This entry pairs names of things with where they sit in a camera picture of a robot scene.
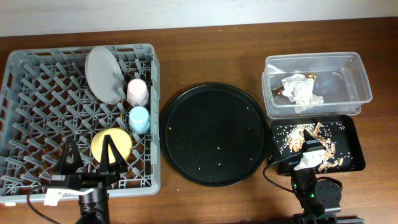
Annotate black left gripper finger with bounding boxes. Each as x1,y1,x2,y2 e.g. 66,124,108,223
98,134,129,175
54,136,85,175

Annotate yellow bowl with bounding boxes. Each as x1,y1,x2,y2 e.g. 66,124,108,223
91,128,132,162

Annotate food scraps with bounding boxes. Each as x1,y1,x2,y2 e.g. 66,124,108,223
272,122,351,173

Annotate light blue plastic cup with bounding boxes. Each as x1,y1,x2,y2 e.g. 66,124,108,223
129,106,150,134

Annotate gold foil wrapper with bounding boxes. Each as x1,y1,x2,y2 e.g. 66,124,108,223
272,73,317,96

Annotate white tissue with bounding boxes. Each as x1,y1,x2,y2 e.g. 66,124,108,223
281,73,323,105

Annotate pink plastic cup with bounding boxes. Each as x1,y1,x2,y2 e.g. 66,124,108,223
127,78,149,106

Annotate light grey round plate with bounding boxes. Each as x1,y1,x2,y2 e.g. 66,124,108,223
85,46,124,105

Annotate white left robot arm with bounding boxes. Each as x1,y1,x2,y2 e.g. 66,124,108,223
44,134,127,223

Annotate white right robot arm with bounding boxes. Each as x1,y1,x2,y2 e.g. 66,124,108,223
277,130,364,224

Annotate grey dishwasher rack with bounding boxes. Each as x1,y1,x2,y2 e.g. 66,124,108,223
1,44,161,205

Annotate black rectangular tray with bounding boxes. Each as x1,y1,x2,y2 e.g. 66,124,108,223
267,115,366,173

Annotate black round tray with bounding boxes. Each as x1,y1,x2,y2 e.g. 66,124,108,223
160,83,271,187

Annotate clear plastic storage bin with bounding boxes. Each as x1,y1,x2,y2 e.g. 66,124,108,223
262,52,373,119

